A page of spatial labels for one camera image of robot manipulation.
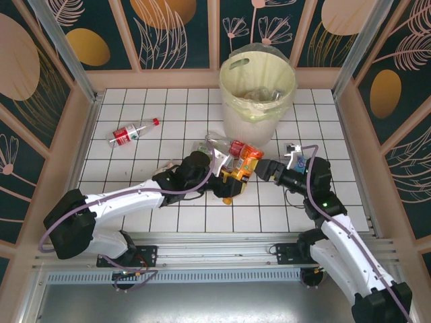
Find slotted grey cable duct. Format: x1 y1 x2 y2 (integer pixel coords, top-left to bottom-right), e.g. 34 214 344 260
46 271 326 285

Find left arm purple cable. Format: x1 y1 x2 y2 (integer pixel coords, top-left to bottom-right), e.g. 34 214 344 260
38 133 217 294

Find clear unlabelled plastic bottle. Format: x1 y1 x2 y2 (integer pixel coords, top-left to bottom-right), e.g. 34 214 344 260
204 132 234 151

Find pale green bin liner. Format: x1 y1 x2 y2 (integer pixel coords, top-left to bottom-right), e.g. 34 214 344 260
218 42 299 124

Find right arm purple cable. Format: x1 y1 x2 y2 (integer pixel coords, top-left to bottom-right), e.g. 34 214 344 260
299 144 412 323

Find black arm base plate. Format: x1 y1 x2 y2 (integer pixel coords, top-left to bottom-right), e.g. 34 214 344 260
96 244 159 269
275 242 304 267

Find aluminium rail frame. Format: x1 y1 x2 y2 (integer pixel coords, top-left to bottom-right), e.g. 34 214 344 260
32 231 395 272

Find aluminium side rail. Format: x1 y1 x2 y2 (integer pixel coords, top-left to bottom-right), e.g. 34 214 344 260
336 96 383 236
53 99 102 243

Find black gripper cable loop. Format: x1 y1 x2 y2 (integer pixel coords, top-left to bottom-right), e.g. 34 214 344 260
284 188 306 209

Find orange drink bottle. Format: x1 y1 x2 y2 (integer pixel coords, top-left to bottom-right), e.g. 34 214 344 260
223 143 265 205

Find white plastic waste bin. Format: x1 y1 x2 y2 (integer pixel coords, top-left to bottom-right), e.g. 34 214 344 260
218 42 298 148

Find aluminium corner post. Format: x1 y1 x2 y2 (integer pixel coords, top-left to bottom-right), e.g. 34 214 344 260
331 0 395 99
28 0 102 102

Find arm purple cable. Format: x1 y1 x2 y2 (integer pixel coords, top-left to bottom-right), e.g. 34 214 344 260
299 144 412 323
38 133 217 294

